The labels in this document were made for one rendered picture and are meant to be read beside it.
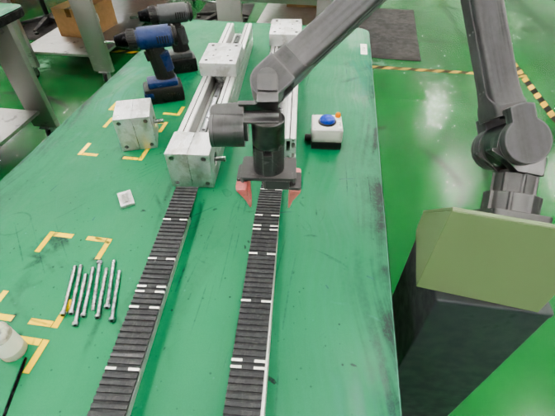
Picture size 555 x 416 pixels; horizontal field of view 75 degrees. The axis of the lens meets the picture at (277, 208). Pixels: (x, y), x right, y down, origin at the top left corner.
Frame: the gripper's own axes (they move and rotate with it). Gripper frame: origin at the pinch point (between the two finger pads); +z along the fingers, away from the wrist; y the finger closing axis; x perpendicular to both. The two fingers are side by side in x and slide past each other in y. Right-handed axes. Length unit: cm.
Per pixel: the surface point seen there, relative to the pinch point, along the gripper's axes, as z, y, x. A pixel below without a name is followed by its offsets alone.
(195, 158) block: -2.6, 17.0, -10.6
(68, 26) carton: 53, 184, -262
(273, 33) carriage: -7, 3, -77
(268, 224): 2.1, 0.1, 4.3
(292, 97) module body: -2.8, -4.2, -39.2
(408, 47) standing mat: 82, -114, -306
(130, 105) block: -3.7, 38.3, -31.5
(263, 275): 2.3, 0.3, 16.3
